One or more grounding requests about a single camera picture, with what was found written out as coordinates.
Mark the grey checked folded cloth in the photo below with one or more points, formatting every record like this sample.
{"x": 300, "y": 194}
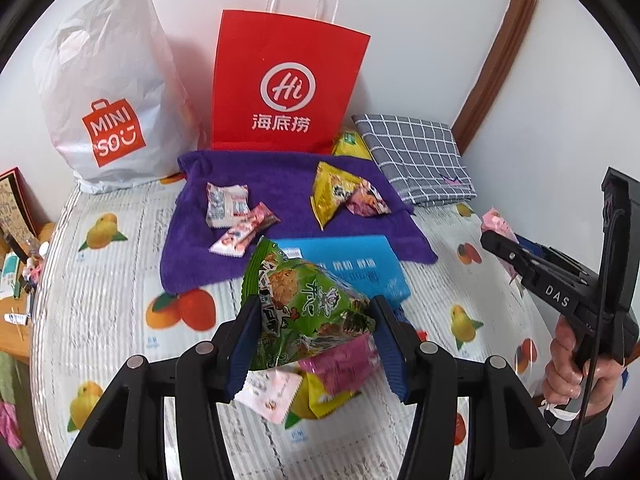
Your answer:
{"x": 410, "y": 155}

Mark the brown wooden door frame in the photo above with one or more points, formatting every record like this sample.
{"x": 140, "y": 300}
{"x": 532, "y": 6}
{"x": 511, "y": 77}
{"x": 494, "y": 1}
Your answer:
{"x": 505, "y": 50}

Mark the blue tissue pack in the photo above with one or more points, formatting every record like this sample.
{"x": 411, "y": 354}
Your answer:
{"x": 360, "y": 265}

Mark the red paper bag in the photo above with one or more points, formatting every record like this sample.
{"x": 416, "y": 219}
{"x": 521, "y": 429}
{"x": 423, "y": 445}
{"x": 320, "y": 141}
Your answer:
{"x": 280, "y": 50}

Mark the green triangular snack packet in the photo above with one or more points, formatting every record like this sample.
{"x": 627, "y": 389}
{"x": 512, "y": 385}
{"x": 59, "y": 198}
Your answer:
{"x": 300, "y": 305}

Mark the person's right hand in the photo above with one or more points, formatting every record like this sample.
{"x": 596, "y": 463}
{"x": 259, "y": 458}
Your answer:
{"x": 565, "y": 360}

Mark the white plastic shopping bag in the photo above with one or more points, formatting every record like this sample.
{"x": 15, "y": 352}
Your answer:
{"x": 115, "y": 60}

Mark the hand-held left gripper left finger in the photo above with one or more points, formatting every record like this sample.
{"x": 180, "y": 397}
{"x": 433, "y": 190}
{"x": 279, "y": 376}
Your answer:
{"x": 247, "y": 340}

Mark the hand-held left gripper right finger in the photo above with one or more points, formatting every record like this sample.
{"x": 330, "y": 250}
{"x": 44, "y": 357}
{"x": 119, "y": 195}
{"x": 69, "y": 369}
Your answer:
{"x": 395, "y": 350}

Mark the fruit print tablecloth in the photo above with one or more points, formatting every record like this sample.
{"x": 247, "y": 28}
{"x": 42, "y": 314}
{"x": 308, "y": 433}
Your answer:
{"x": 125, "y": 280}

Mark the pink star print blanket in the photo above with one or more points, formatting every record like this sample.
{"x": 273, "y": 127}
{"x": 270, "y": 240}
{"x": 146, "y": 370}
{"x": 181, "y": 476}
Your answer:
{"x": 7, "y": 422}

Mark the green bedsheet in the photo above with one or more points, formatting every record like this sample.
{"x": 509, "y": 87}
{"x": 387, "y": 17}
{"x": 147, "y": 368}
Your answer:
{"x": 10, "y": 375}

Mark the purple towel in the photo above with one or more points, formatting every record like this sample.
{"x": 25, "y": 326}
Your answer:
{"x": 290, "y": 185}

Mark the pink white strip packet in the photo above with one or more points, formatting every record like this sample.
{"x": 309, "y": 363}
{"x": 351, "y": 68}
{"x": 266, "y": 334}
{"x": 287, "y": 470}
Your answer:
{"x": 245, "y": 230}

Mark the white red snack packet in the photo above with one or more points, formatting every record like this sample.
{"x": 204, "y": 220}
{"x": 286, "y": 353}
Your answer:
{"x": 227, "y": 205}

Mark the wooden nightstand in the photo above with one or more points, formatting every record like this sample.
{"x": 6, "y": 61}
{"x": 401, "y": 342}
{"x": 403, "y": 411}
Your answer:
{"x": 15, "y": 335}

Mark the pink cosmetic bottle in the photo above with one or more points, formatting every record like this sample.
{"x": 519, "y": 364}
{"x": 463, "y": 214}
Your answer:
{"x": 32, "y": 272}

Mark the yellow green snack packet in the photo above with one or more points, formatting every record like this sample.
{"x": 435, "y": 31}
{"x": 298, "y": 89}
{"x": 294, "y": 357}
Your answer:
{"x": 350, "y": 146}

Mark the large pink snack packet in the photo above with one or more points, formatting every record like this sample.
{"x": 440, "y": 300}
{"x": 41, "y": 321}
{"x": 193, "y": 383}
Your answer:
{"x": 345, "y": 360}

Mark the patterned brown box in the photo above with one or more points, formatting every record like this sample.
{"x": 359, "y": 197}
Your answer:
{"x": 15, "y": 200}

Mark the pink white snack packet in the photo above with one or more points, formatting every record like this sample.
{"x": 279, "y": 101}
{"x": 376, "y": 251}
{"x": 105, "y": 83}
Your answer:
{"x": 265, "y": 392}

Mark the small white tube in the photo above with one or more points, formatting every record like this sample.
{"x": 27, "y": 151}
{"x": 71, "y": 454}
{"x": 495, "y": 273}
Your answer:
{"x": 15, "y": 317}

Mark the plain yellow snack packet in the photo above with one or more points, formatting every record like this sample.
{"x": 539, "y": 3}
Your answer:
{"x": 320, "y": 401}

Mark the person's right forearm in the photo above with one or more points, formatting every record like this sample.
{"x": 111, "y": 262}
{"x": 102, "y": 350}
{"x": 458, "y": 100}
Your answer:
{"x": 600, "y": 440}

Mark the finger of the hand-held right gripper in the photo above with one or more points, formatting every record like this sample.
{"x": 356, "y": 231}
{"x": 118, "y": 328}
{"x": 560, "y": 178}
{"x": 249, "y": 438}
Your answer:
{"x": 540, "y": 249}
{"x": 505, "y": 250}

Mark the purple triangular snack packet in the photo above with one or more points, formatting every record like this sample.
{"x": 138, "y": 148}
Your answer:
{"x": 367, "y": 200}

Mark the yellow triangular snack packet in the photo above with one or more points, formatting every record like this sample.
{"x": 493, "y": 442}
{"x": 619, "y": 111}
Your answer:
{"x": 330, "y": 192}

